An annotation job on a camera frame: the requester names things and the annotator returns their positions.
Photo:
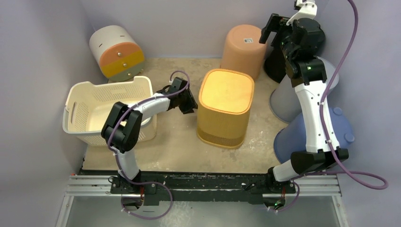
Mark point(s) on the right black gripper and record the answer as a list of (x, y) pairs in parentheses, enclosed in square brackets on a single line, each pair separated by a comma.
[(275, 24)]

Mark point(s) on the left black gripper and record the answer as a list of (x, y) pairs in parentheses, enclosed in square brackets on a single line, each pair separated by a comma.
[(191, 105)]

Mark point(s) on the orange capybara bin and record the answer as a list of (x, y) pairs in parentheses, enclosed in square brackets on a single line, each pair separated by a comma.
[(242, 51)]

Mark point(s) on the black plastic bin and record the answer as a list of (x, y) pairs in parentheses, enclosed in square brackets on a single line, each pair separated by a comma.
[(274, 67)]

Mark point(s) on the yellow mesh basket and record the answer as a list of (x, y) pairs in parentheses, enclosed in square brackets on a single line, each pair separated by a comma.
[(225, 99)]

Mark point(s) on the grey plastic bin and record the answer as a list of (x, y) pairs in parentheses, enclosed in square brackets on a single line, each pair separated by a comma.
[(284, 102)]

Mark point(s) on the white mesh basket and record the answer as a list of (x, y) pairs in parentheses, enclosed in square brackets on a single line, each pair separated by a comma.
[(88, 106)]

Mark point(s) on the blue plastic bucket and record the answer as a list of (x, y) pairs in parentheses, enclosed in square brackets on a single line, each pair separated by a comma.
[(293, 137)]

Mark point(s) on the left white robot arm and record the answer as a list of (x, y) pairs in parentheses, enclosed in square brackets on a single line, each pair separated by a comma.
[(122, 127)]

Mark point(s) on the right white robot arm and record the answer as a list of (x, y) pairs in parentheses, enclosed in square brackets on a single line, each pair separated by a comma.
[(322, 147)]

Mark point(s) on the white drawer container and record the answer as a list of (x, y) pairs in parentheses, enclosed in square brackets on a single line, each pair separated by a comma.
[(118, 56)]

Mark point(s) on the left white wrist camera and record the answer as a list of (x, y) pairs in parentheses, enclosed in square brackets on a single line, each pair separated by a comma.
[(176, 83)]

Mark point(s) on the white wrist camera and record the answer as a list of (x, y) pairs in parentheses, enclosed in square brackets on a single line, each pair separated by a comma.
[(305, 9), (176, 83)]

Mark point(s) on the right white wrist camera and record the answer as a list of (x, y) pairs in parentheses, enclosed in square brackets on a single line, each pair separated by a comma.
[(305, 9)]

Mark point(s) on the aluminium mounting rail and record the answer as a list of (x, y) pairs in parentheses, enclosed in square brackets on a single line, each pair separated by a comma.
[(99, 185)]

